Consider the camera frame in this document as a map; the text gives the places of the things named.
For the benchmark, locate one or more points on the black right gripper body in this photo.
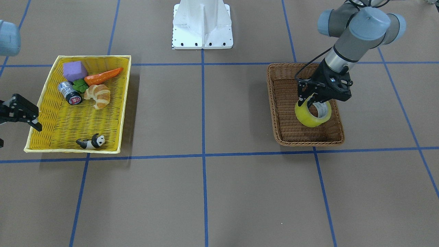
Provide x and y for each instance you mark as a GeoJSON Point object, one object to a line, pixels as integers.
{"type": "Point", "coordinates": [18, 110]}

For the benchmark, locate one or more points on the toy croissant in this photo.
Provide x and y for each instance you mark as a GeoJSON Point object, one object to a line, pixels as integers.
{"type": "Point", "coordinates": [100, 94]}

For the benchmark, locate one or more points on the orange toy carrot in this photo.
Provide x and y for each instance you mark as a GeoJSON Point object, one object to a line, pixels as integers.
{"type": "Point", "coordinates": [102, 77]}

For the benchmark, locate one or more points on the toy panda figure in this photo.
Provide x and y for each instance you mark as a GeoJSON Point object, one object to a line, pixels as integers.
{"type": "Point", "coordinates": [94, 143]}

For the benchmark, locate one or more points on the yellow woven basket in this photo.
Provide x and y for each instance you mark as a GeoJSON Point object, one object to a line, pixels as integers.
{"type": "Point", "coordinates": [63, 124]}

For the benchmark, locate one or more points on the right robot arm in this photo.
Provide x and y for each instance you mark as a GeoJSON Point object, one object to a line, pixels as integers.
{"type": "Point", "coordinates": [10, 40]}

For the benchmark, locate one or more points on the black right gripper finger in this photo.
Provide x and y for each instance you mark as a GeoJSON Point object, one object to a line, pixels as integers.
{"type": "Point", "coordinates": [24, 111]}

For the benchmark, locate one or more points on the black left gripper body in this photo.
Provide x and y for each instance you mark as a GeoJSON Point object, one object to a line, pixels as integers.
{"type": "Point", "coordinates": [321, 76]}

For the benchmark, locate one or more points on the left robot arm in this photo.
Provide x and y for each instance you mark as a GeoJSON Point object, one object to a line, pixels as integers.
{"type": "Point", "coordinates": [359, 26]}

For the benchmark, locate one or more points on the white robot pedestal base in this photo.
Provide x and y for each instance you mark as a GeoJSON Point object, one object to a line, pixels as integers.
{"type": "Point", "coordinates": [202, 24]}

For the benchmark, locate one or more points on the yellow tape roll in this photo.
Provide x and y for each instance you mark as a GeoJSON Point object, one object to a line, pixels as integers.
{"type": "Point", "coordinates": [305, 116]}

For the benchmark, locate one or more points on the green toy leaf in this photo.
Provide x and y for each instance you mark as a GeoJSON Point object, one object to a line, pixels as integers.
{"type": "Point", "coordinates": [80, 85]}

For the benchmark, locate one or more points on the purple foam cube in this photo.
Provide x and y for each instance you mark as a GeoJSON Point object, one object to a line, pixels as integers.
{"type": "Point", "coordinates": [74, 70]}

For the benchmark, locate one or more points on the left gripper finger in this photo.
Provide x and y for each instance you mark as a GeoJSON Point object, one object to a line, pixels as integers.
{"type": "Point", "coordinates": [319, 102]}

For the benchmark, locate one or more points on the brown wicker basket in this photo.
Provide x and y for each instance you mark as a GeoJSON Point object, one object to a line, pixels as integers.
{"type": "Point", "coordinates": [283, 94]}

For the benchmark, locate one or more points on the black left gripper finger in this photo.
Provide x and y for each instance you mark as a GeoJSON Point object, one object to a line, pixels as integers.
{"type": "Point", "coordinates": [306, 99]}

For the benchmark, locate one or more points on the small can with red lid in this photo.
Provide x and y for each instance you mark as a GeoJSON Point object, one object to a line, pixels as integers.
{"type": "Point", "coordinates": [71, 96]}

